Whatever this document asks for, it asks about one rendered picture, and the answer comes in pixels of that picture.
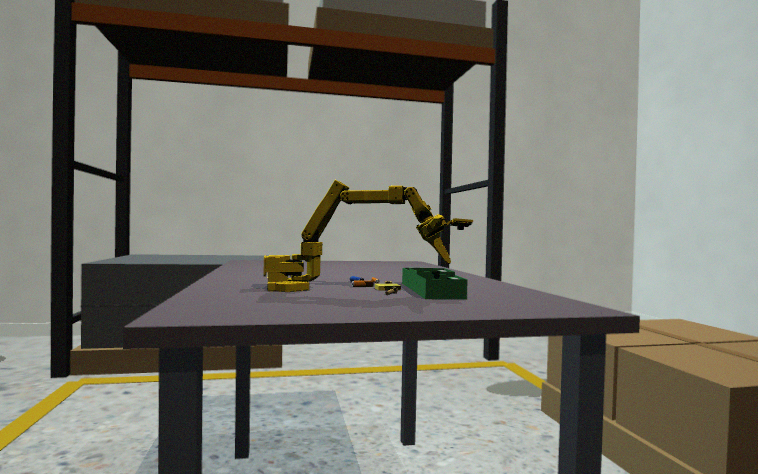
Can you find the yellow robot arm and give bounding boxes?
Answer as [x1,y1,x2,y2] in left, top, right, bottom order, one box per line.
[266,180,434,292]

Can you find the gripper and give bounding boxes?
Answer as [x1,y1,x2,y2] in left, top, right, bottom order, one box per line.
[417,214,473,264]

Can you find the green rack of bins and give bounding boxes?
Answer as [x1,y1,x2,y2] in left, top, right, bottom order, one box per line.
[402,268,467,299]

